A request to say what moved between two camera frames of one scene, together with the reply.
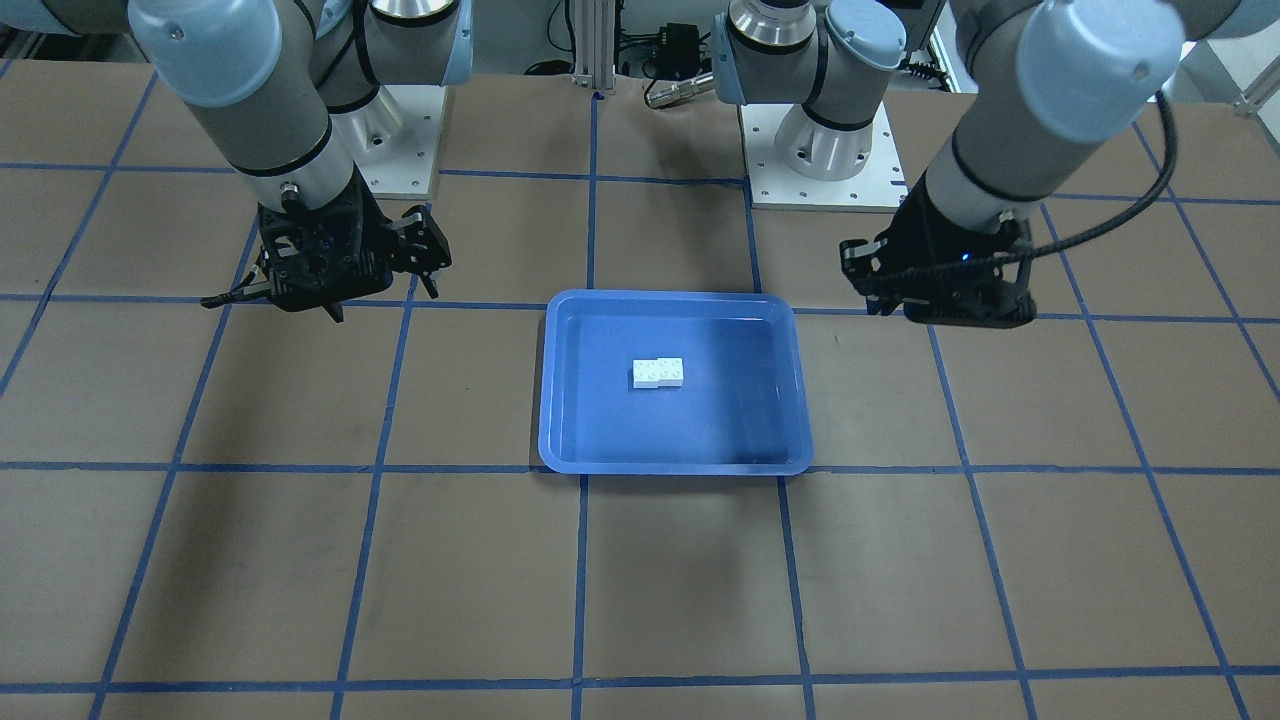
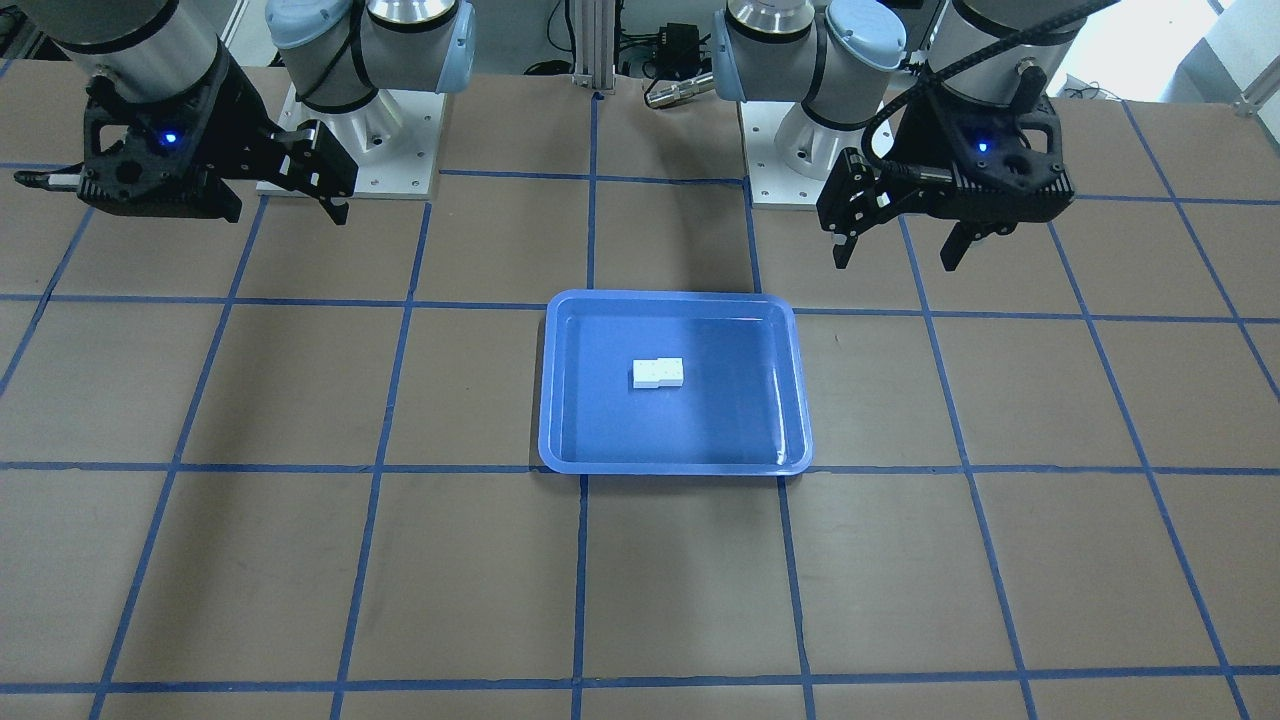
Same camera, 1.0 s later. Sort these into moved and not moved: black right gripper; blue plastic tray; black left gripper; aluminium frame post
Moved: black right gripper; black left gripper
Not moved: aluminium frame post; blue plastic tray
